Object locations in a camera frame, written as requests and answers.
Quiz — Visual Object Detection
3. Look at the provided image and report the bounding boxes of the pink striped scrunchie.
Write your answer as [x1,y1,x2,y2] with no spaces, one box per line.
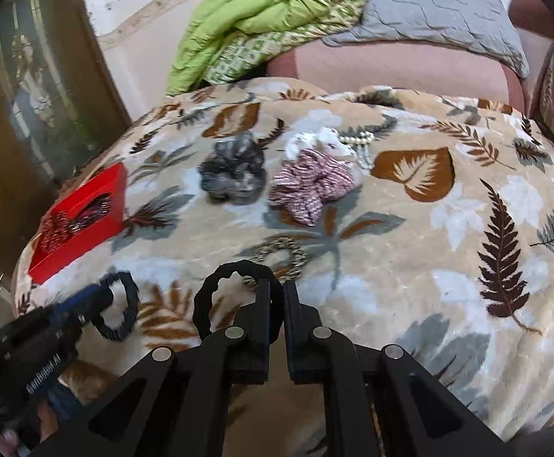
[268,149,356,227]

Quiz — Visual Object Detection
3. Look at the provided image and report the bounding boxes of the white scrunchie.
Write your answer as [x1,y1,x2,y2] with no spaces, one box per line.
[284,126,354,160]

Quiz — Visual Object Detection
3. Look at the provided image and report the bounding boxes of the wooden door with glass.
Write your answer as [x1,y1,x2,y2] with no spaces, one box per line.
[0,0,132,286]

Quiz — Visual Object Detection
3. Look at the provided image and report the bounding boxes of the grey scrunchie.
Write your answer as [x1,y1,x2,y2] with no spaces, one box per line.
[197,132,265,205]

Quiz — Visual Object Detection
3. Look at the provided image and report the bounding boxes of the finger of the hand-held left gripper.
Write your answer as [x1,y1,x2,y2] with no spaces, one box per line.
[53,283,116,324]

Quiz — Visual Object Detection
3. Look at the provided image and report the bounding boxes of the leopard print hair tie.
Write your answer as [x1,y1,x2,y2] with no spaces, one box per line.
[246,237,308,281]

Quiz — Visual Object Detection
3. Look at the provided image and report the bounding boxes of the beige leaf print blanket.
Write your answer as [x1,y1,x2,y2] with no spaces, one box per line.
[13,76,554,457]

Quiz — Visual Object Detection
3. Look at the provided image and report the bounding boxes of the grey quilted pillow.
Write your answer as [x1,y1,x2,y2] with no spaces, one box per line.
[322,0,531,79]

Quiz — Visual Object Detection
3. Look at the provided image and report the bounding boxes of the pearl necklace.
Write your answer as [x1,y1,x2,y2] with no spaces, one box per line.
[338,133,377,171]

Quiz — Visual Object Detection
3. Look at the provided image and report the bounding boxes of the red box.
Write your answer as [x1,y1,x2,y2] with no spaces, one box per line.
[28,162,128,285]

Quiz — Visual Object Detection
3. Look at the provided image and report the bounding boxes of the green quilt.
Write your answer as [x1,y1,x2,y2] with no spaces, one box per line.
[165,0,370,97]

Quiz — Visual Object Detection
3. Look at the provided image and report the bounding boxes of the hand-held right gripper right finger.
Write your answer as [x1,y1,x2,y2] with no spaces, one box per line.
[284,281,511,457]

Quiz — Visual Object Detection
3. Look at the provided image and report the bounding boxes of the red black patterned scrunchie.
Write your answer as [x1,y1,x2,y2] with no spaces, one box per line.
[36,193,116,255]

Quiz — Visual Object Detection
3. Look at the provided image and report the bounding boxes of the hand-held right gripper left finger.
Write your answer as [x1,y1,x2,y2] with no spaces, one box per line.
[34,280,272,457]

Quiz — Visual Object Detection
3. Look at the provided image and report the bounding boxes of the pink sofa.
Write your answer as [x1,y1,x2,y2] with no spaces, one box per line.
[265,0,554,117]

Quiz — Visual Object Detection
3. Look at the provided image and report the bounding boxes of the navy ribbed scrunchie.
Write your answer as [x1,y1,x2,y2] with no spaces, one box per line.
[89,271,140,342]

